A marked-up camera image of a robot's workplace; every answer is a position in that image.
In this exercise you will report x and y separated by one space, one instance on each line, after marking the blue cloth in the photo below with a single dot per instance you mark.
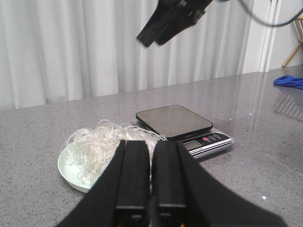
289 81

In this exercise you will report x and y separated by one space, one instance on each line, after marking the white pleated curtain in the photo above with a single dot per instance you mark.
60 50

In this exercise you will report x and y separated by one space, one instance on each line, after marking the wooden stand frame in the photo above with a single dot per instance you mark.
297 29

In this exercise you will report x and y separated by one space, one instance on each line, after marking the light green plastic plate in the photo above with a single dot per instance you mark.
84 158

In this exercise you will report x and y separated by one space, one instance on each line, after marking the black silver kitchen scale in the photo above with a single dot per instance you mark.
196 133

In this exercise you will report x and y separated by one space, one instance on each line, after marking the white vermicelli noodle bundle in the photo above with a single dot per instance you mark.
127 132

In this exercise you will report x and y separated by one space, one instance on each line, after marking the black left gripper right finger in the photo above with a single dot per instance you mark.
187 196

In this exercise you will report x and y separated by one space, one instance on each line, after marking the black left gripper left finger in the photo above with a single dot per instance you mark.
119 198

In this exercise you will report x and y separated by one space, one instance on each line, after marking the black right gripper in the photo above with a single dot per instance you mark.
170 18

